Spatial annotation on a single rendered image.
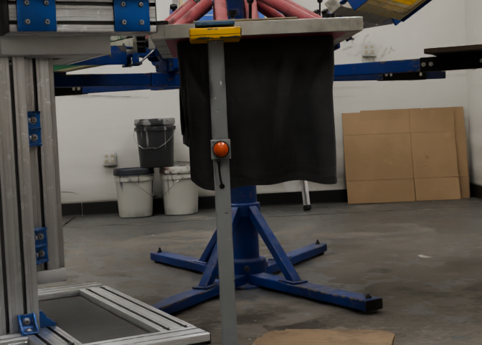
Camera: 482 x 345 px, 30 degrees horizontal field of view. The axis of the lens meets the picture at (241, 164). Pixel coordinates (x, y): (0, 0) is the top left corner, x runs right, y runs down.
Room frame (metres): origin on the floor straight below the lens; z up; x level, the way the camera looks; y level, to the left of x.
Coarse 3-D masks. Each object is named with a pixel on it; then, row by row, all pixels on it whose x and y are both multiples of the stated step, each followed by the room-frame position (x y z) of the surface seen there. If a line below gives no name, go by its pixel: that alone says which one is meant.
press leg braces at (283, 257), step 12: (252, 216) 3.83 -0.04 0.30; (264, 228) 3.77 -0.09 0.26; (216, 240) 4.09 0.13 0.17; (264, 240) 3.76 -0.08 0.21; (276, 240) 3.74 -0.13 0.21; (204, 252) 4.18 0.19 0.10; (216, 252) 3.69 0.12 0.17; (276, 252) 3.69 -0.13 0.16; (204, 264) 4.16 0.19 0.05; (216, 264) 3.65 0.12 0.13; (288, 264) 3.65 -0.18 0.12; (204, 276) 3.61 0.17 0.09; (288, 276) 3.62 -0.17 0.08; (204, 288) 3.55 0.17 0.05
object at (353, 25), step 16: (352, 16) 2.49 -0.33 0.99; (160, 32) 2.47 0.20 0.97; (176, 32) 2.47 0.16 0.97; (256, 32) 2.48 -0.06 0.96; (272, 32) 2.48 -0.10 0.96; (288, 32) 2.48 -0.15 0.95; (304, 32) 2.48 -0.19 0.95; (320, 32) 2.50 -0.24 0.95; (352, 32) 2.55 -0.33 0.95; (160, 48) 2.79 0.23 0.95
